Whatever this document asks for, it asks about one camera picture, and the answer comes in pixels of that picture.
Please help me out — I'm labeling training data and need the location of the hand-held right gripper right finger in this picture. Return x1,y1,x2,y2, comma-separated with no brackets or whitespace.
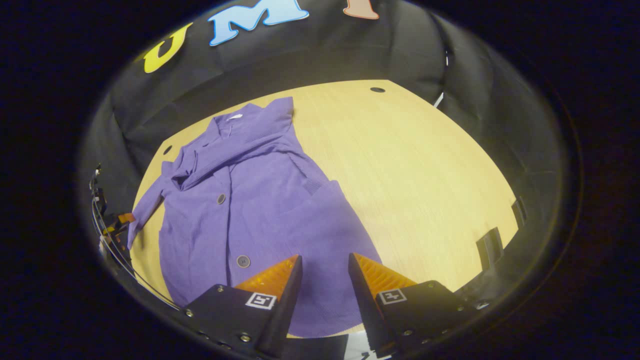
347,252,482,359

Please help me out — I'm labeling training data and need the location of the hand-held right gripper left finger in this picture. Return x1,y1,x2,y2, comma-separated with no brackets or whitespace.
181,254,304,359

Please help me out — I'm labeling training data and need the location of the purple button-up shirt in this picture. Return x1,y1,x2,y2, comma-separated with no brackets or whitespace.
127,96,383,339

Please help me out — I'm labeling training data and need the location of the black table clamp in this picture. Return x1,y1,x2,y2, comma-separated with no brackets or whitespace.
511,196,529,229
475,227,504,266

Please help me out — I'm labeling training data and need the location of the thin black cable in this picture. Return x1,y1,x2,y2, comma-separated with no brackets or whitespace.
90,200,182,311

